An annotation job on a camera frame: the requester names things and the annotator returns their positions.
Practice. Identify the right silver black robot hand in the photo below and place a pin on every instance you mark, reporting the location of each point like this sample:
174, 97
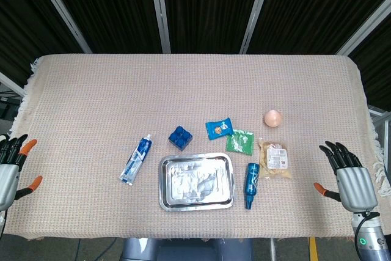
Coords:
354, 184

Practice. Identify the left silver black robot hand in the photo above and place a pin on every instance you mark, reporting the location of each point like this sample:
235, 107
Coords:
9, 178

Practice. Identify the clear bag of snacks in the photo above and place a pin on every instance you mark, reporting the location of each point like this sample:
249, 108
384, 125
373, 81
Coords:
275, 158

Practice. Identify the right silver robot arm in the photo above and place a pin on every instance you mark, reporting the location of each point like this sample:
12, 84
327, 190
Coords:
374, 239

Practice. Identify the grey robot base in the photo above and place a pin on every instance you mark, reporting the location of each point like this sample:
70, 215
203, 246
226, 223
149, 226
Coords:
189, 250

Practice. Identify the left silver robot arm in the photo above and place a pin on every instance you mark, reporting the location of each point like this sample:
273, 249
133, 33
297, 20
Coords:
2, 219

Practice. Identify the stainless steel tray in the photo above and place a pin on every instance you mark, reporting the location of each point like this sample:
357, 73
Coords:
195, 181

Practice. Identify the blue spray bottle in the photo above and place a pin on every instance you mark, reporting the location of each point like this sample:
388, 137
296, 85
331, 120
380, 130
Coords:
251, 181

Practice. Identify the pink peach ball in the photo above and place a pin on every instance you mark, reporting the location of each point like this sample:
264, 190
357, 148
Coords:
273, 118

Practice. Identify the metal table leg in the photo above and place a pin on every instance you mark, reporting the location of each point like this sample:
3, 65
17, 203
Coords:
272, 250

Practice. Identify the black pleated curtain panel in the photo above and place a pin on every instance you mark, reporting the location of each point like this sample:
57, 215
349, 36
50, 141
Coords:
210, 7
107, 7
18, 13
378, 68
314, 7

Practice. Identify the green snack packet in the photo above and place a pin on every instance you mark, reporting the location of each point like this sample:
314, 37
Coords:
240, 142

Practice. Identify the blue white toothpaste tube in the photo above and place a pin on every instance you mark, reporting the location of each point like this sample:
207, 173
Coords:
136, 161

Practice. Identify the blue snack packet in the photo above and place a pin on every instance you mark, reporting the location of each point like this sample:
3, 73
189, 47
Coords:
218, 129

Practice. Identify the beige woven tablecloth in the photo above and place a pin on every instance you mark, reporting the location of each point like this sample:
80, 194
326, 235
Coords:
152, 90

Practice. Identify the blue plastic building block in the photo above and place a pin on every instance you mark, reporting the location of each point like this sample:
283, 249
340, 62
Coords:
180, 138

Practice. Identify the grey metal partition post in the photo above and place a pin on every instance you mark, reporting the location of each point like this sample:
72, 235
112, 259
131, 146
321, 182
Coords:
256, 10
61, 8
363, 28
159, 10

